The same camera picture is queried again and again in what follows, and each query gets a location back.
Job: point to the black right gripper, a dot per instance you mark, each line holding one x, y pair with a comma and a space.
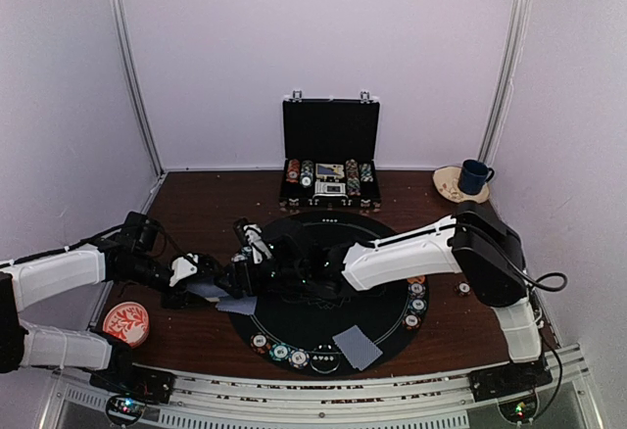
238, 271

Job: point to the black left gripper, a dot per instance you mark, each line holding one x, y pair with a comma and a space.
174, 300

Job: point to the blue playing card deck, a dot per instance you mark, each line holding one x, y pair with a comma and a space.
207, 289

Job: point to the blue card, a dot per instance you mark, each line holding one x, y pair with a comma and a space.
244, 306
362, 353
343, 339

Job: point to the red black chips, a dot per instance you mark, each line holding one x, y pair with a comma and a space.
411, 321
260, 343

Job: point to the green chips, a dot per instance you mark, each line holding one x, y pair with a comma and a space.
417, 305
279, 352

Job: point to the white blue chips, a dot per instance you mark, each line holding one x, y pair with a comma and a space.
417, 290
299, 359

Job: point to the clear round dealer button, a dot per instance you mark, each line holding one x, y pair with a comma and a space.
325, 359

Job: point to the orange big blind button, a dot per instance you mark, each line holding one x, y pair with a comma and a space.
418, 279

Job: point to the red black chip stack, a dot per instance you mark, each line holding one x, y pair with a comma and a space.
463, 289

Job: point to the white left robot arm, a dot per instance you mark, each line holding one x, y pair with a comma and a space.
118, 254

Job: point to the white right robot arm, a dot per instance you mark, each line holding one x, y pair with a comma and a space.
470, 242

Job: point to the red white round coaster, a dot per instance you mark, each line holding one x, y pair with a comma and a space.
129, 322

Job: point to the round black poker mat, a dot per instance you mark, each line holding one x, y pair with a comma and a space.
303, 323

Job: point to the white card box in case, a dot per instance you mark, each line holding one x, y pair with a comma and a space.
325, 188

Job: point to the red chip row in case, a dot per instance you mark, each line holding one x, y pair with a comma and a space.
293, 171

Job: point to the black poker chip case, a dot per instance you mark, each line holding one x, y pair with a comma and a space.
329, 131

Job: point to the multicolour chip row in case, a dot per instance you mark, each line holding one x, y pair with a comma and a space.
353, 178

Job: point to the purple green chip row in case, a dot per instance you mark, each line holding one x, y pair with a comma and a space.
366, 173

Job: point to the beige ceramic plate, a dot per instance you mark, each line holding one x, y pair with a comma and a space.
445, 180

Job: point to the dark blue mug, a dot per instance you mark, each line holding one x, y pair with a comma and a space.
473, 176

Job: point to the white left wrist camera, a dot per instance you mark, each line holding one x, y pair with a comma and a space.
183, 267

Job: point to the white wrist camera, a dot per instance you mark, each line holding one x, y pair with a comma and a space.
183, 267
250, 236

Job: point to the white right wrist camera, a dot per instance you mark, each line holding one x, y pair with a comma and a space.
250, 236

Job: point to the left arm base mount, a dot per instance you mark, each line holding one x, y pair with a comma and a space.
133, 393

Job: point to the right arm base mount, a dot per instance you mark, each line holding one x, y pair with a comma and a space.
514, 386

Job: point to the left aluminium frame post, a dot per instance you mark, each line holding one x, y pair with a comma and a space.
133, 87

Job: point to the aluminium frame post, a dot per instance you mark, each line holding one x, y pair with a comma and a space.
133, 87
517, 27

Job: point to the front aluminium rail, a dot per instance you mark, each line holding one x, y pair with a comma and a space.
436, 400

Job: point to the right aluminium frame post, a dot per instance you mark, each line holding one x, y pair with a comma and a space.
517, 27

